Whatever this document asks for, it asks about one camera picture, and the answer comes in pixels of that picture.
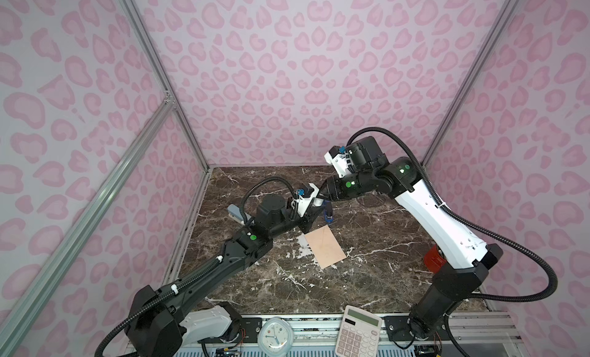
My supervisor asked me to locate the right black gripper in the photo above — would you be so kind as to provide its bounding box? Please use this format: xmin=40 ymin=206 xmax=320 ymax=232
xmin=314 ymin=167 xmax=376 ymax=200

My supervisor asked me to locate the beige envelope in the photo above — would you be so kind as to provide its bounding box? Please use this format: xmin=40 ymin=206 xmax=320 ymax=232
xmin=304 ymin=226 xmax=347 ymax=269

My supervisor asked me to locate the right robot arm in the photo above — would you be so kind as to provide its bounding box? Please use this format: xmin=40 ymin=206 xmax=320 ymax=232
xmin=321 ymin=137 xmax=502 ymax=339

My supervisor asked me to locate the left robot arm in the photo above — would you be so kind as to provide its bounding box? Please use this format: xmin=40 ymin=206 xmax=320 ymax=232
xmin=123 ymin=195 xmax=327 ymax=356

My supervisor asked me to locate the light blue box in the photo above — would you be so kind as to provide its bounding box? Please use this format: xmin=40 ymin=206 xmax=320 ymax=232
xmin=227 ymin=204 xmax=250 ymax=226

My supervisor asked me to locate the white round clock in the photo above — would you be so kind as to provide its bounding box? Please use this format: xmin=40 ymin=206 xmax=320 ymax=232
xmin=258 ymin=317 xmax=295 ymax=357

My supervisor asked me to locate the white calculator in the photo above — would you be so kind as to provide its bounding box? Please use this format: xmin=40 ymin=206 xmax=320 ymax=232
xmin=335 ymin=306 xmax=384 ymax=357

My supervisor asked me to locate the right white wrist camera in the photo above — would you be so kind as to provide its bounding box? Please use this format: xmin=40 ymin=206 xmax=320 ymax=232
xmin=324 ymin=146 xmax=353 ymax=178

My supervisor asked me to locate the left black corrugated cable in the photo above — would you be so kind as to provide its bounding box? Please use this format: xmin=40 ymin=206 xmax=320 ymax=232
xmin=94 ymin=176 xmax=298 ymax=357

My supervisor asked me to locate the black corrugated cable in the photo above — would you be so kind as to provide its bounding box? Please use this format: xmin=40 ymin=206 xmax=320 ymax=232
xmin=346 ymin=127 xmax=559 ymax=303
xmin=94 ymin=176 xmax=298 ymax=357

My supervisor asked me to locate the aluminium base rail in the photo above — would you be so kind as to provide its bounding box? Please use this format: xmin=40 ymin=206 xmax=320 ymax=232
xmin=235 ymin=312 xmax=529 ymax=356

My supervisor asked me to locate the right black corrugated cable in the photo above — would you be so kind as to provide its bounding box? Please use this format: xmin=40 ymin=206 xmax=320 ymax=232
xmin=346 ymin=127 xmax=559 ymax=303

